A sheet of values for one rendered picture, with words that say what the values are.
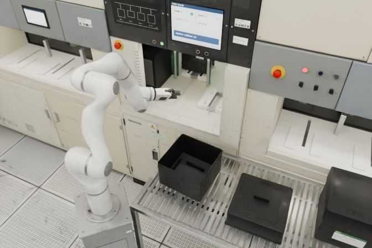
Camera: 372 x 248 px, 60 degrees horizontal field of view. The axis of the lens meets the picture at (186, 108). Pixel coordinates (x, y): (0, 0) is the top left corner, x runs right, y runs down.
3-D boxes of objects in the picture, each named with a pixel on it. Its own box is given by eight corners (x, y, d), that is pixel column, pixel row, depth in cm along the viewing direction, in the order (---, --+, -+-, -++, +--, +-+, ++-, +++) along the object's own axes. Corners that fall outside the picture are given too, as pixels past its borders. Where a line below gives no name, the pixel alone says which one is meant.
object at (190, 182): (182, 152, 208) (182, 133, 197) (221, 169, 197) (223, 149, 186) (158, 182, 189) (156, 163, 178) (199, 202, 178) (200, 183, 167)
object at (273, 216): (223, 223, 168) (226, 209, 160) (239, 181, 189) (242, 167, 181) (280, 245, 159) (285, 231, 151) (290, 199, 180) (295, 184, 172)
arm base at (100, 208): (86, 227, 167) (78, 206, 155) (82, 198, 180) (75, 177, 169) (123, 216, 172) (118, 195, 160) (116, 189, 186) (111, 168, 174)
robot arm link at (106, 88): (87, 166, 162) (115, 175, 157) (72, 176, 151) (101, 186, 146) (94, 68, 148) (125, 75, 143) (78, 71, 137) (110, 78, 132)
